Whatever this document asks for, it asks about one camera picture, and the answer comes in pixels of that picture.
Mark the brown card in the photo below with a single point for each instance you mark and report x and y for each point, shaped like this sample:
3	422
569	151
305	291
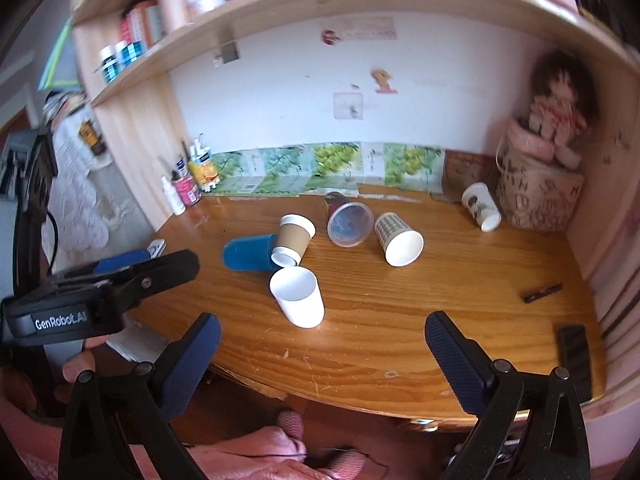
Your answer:
467	170

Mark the pink fleece clothing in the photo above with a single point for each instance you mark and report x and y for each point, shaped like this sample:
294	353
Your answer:
250	457

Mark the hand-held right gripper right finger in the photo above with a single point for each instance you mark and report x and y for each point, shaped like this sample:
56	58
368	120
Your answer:
455	355

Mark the red and white books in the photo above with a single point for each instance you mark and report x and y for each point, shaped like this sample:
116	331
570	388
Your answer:
145	22

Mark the white printed paper cup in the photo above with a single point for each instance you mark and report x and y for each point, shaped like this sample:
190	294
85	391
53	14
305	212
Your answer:
477	202

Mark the teal and white boxes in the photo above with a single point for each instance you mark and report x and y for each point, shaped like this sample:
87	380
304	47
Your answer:
120	60

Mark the brown paper cup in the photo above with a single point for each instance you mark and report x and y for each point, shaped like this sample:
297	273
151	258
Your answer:
292	240

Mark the pink wall note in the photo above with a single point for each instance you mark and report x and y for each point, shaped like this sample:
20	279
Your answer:
370	27

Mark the red round wall sticker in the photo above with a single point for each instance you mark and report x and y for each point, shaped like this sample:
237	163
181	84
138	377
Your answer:
330	37

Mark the black phone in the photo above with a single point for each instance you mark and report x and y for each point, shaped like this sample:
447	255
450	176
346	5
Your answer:
575	360

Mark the dark red cup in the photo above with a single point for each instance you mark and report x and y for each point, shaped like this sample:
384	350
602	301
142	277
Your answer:
332	201

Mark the brown bottle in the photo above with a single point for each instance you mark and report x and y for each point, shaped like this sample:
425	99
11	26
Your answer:
92	137

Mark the orange figure wall sticker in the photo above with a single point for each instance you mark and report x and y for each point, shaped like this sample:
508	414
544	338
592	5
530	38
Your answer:
384	80

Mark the green frame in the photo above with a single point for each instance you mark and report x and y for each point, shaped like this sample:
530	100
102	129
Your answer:
52	60

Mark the white paper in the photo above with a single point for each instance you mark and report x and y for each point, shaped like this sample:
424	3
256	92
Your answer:
137	342

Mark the rag doll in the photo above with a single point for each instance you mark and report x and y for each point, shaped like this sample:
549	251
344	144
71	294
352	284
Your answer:
560	110

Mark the woven basket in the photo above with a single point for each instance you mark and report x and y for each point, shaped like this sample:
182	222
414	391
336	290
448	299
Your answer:
535	195

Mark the small dark stick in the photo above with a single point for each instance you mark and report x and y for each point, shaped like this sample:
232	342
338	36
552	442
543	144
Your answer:
542	292

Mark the person's left hand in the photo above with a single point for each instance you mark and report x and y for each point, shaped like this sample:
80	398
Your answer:
79	366

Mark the plain white paper cup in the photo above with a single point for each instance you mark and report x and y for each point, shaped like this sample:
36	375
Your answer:
302	305

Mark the leaf print sheet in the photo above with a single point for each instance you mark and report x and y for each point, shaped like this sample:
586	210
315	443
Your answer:
285	165
235	170

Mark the clear plastic cup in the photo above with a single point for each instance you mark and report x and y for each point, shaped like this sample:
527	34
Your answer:
350	225

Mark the white plant print sheet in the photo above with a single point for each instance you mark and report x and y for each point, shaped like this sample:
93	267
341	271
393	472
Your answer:
372	162

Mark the white squeeze bottle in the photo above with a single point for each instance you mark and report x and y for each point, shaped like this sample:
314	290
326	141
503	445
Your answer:
175	202

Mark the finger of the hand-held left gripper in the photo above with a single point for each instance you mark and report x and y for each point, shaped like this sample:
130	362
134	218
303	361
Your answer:
160	272
122	261

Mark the checkered paper cup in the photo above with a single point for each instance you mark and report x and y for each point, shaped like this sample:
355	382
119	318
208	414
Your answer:
390	227

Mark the pink jar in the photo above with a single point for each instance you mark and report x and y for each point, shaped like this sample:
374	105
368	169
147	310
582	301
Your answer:
187	191

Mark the grape print sheet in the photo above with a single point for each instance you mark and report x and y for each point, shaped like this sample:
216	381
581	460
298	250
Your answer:
412	165
335	160

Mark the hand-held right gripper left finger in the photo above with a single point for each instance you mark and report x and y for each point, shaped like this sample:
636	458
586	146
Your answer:
192	360

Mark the blue plastic cup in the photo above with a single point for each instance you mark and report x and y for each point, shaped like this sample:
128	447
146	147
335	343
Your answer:
245	255

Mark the wooden bookshelf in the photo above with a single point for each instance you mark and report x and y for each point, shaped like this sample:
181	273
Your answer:
400	5

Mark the white lace cloth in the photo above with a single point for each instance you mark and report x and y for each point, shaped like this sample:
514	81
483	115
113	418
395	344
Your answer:
75	200

